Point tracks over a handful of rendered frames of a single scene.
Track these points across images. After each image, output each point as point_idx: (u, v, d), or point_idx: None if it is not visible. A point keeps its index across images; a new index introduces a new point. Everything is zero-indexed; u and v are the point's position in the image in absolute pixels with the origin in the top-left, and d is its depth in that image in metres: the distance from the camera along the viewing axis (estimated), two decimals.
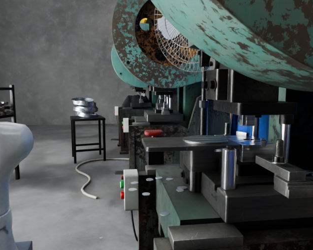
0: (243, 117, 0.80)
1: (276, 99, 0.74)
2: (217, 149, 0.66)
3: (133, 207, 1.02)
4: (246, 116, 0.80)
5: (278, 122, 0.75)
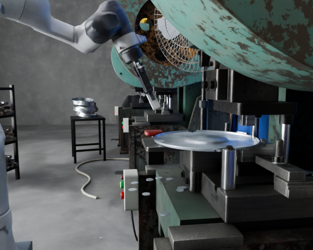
0: (243, 117, 0.80)
1: (276, 99, 0.74)
2: (217, 149, 0.66)
3: (133, 207, 1.02)
4: (246, 116, 0.80)
5: (278, 122, 0.75)
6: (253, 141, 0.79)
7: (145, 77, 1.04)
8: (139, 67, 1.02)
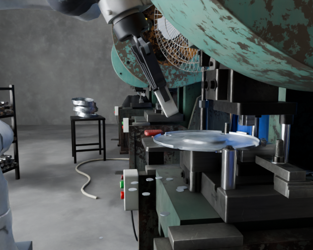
0: (243, 117, 0.80)
1: (276, 99, 0.74)
2: (219, 150, 0.65)
3: (133, 207, 1.02)
4: (246, 116, 0.80)
5: (278, 122, 0.75)
6: (174, 133, 0.91)
7: (153, 62, 0.61)
8: (143, 45, 0.59)
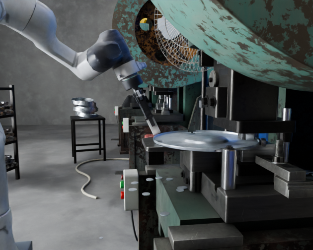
0: None
1: (275, 117, 0.75)
2: (217, 149, 0.66)
3: (133, 207, 1.02)
4: None
5: (277, 139, 0.76)
6: (205, 149, 0.68)
7: (145, 104, 1.06)
8: (139, 95, 1.04)
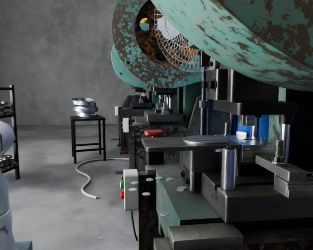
0: (243, 117, 0.80)
1: (276, 99, 0.74)
2: (217, 149, 0.66)
3: (133, 207, 1.02)
4: (246, 116, 0.80)
5: (278, 122, 0.75)
6: None
7: None
8: None
